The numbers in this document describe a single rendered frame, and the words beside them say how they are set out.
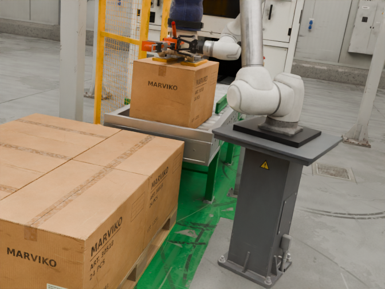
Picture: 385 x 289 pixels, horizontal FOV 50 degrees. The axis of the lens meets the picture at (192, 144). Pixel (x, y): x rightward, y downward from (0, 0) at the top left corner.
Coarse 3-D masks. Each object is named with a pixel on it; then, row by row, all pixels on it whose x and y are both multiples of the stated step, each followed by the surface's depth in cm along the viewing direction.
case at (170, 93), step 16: (144, 64) 249; (160, 64) 247; (176, 64) 256; (208, 64) 275; (144, 80) 251; (160, 80) 248; (176, 80) 245; (192, 80) 242; (208, 80) 274; (144, 96) 254; (160, 96) 251; (176, 96) 248; (192, 96) 246; (208, 96) 284; (144, 112) 257; (160, 112) 254; (176, 112) 251; (192, 112) 253; (208, 112) 293
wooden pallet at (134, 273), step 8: (176, 208) 254; (168, 216) 237; (168, 224) 244; (160, 232) 242; (168, 232) 245; (152, 240) 213; (160, 240) 234; (152, 248) 225; (144, 256) 204; (152, 256) 219; (136, 264) 193; (144, 264) 206; (128, 272) 183; (136, 272) 195; (128, 280) 197; (136, 280) 198; (120, 288) 190; (128, 288) 191
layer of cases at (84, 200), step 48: (0, 144) 202; (48, 144) 210; (96, 144) 220; (144, 144) 228; (0, 192) 155; (48, 192) 160; (96, 192) 165; (144, 192) 184; (0, 240) 140; (48, 240) 135; (96, 240) 141; (144, 240) 199; (0, 288) 147; (48, 288) 141; (96, 288) 149
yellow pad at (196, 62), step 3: (186, 60) 261; (195, 60) 267; (198, 60) 269; (201, 60) 273; (204, 60) 277; (183, 63) 256; (186, 63) 255; (189, 63) 255; (192, 63) 255; (195, 63) 257; (198, 63) 260; (201, 63) 268; (204, 63) 277; (192, 66) 255; (195, 66) 255
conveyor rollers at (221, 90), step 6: (216, 84) 449; (222, 84) 455; (216, 90) 414; (222, 90) 421; (216, 96) 387; (222, 96) 386; (216, 102) 361; (216, 114) 317; (222, 114) 317; (210, 120) 300; (216, 120) 299; (204, 126) 283; (210, 126) 283
